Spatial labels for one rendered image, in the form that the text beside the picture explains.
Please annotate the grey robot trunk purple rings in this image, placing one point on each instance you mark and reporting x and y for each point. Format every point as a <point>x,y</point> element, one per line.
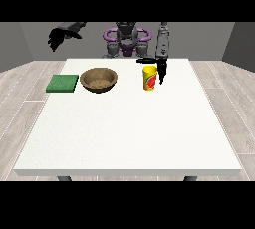
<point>126,42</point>

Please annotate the green square pad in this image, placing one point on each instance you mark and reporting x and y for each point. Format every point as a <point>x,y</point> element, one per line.
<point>62,83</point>

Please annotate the dark table leg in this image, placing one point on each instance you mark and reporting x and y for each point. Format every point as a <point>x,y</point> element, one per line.
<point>190,178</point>
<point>64,178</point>

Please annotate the brown wooden bowl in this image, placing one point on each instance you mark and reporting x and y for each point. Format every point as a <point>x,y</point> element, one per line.
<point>98,80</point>

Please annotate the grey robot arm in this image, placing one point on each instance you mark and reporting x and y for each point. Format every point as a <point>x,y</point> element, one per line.
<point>162,42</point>
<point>72,26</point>

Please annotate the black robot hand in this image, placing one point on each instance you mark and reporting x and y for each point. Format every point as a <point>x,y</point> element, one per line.
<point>58,38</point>
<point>161,68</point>

